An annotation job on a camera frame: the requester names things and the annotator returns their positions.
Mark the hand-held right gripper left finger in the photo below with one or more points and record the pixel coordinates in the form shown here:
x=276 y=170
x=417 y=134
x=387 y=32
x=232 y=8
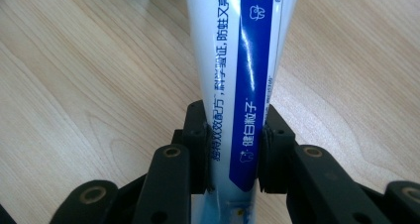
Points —
x=171 y=181

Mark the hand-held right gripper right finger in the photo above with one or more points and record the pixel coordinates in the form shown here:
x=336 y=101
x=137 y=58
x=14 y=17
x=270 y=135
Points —
x=313 y=184

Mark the white and blue toothpaste tube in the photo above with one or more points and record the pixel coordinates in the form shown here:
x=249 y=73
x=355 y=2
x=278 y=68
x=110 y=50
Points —
x=224 y=52

